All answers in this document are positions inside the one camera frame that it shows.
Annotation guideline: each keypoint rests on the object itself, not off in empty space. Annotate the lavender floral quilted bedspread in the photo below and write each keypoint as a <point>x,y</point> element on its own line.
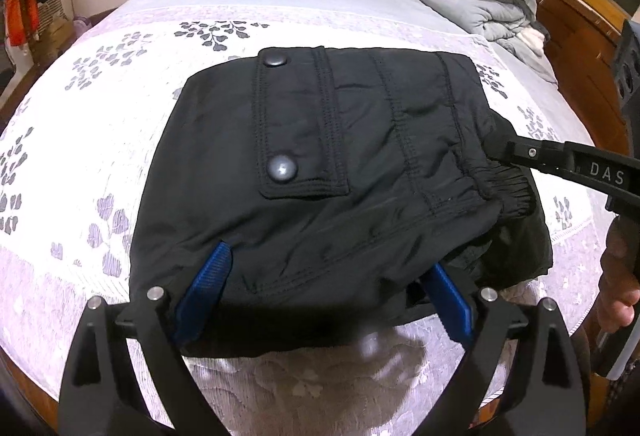
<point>100,141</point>

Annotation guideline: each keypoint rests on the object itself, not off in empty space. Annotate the orange cloth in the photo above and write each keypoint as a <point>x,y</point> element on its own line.
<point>22,16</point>

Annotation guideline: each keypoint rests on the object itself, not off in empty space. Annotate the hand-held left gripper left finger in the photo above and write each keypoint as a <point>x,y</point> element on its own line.
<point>205,288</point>

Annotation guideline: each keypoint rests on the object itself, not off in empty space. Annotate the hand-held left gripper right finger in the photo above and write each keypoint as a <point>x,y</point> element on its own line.
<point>452,301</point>

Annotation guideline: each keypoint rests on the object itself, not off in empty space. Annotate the purple slippers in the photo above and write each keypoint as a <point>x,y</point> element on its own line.
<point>82,22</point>

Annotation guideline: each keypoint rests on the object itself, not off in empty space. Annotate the wooden headboard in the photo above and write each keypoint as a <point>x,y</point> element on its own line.
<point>575,16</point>

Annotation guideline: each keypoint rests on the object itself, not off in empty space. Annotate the person's right hand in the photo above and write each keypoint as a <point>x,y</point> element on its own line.
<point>616,276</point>

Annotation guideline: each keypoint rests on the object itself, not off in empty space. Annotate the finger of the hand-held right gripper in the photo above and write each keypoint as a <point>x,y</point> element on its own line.
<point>525,152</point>

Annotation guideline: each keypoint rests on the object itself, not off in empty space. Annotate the wicker basket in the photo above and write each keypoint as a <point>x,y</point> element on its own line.
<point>55,18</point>

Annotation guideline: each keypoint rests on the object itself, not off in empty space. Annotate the black pants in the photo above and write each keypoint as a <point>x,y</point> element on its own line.
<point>350,166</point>

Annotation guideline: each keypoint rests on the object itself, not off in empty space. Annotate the small white cloth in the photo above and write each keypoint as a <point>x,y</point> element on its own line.
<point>531,43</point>

